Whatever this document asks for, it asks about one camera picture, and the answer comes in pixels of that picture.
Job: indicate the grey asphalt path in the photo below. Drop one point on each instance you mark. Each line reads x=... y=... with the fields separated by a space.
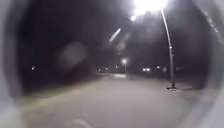
x=113 y=103

